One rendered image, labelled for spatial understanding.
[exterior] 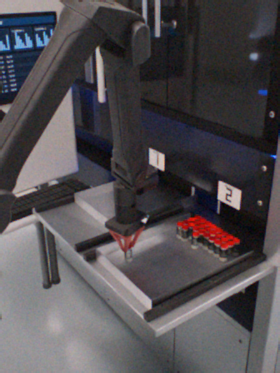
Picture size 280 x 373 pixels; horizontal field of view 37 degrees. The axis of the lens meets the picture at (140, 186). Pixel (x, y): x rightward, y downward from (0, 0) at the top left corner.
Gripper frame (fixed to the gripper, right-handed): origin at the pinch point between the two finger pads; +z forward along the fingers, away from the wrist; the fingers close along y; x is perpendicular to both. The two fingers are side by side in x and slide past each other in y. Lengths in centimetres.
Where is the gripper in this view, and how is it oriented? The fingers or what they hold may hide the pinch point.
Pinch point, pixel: (127, 246)
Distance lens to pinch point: 114.3
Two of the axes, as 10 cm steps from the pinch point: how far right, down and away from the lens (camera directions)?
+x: -7.7, -2.9, 5.7
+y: 6.4, -3.9, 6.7
